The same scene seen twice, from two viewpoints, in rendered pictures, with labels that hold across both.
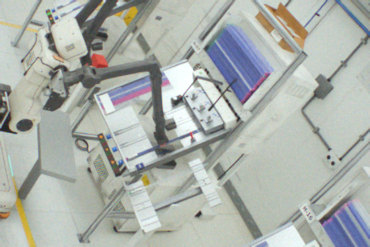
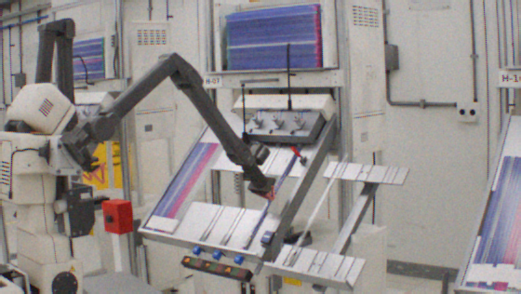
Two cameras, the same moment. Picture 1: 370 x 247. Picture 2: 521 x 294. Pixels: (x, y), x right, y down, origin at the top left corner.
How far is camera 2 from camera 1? 1.27 m
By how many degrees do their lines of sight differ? 21
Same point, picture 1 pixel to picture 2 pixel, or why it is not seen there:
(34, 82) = (32, 200)
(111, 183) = not seen: outside the picture
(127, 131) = (214, 226)
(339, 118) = (433, 66)
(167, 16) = (157, 120)
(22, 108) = (43, 256)
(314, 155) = (446, 130)
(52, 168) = not seen: outside the picture
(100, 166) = not seen: outside the picture
